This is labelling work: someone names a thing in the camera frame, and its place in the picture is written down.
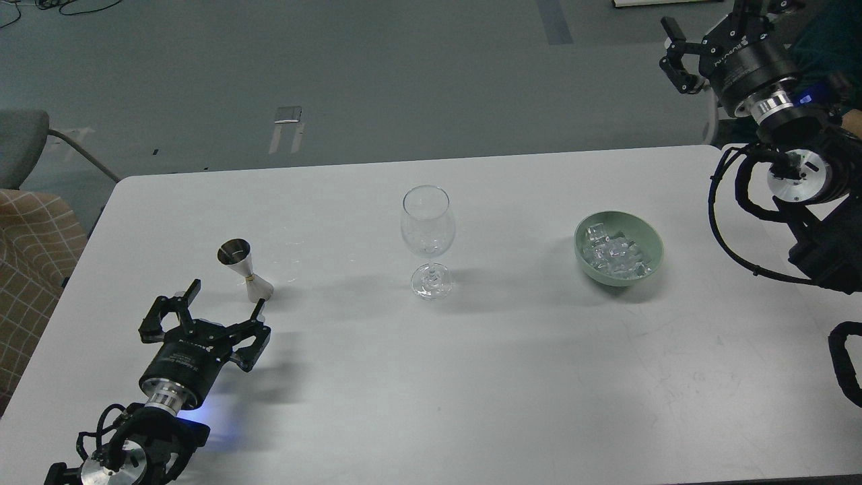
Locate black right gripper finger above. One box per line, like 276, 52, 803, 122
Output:
731, 1, 806, 21
659, 18, 707, 94

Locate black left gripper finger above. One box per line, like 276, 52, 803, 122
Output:
229, 298, 271, 373
139, 279, 202, 343

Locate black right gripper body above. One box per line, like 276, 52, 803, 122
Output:
699, 13, 799, 119

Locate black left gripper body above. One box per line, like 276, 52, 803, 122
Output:
139, 319, 236, 412

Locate steel double jigger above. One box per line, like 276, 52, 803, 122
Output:
218, 238, 274, 303

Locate clear ice cubes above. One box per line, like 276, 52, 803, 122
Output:
580, 223, 655, 280

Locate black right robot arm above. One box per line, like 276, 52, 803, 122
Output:
659, 1, 861, 294

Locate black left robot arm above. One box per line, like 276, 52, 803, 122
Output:
45, 280, 271, 484

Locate clear wine glass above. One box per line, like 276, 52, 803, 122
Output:
400, 185, 456, 300

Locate person in teal shirt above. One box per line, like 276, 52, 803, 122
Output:
789, 1, 861, 136

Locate green ceramic bowl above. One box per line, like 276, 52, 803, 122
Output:
574, 211, 665, 288

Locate grey chair at left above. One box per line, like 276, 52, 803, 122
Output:
1, 108, 121, 190

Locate black floor cables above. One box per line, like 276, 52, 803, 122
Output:
0, 0, 122, 29

